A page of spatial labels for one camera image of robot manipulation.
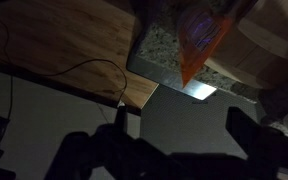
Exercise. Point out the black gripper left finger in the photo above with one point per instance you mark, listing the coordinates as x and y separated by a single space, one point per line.
121 120

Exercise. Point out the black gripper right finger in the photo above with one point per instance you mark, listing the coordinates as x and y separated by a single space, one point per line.
245 133

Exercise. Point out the orange snack pack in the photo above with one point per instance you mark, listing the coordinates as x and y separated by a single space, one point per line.
197 50

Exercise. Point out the large brown cutting board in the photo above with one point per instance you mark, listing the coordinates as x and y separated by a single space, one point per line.
270 43

